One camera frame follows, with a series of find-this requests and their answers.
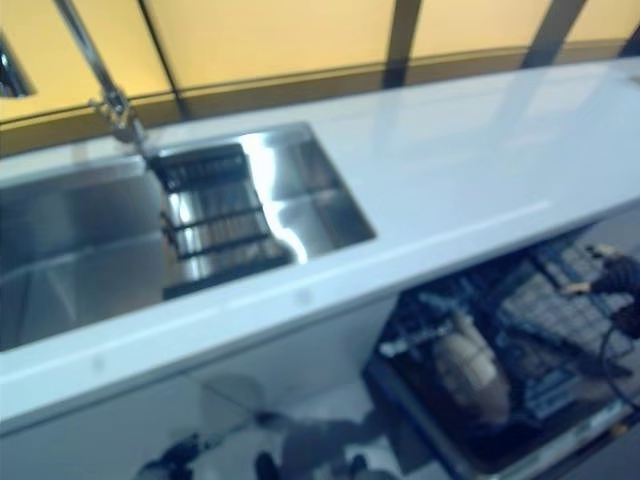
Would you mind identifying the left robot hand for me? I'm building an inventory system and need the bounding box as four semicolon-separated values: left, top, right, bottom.
139;433;221;480

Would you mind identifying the white glossy cabinet door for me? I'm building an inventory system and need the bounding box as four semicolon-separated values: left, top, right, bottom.
0;374;241;480
189;299;401;416

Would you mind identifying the stainless steel sink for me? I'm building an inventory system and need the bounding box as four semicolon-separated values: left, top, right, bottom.
0;122;377;351

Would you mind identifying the black dish drying rack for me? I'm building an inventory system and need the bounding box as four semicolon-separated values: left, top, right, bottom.
149;143;296;301

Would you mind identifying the chrome kitchen faucet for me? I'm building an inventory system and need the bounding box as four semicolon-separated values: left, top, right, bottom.
0;0;154;159

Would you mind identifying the dark wire dishwasher rack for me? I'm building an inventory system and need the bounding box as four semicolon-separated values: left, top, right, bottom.
379;234;640;451

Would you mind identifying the dark brown window frame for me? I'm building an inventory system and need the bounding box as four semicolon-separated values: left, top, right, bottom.
0;0;640;151

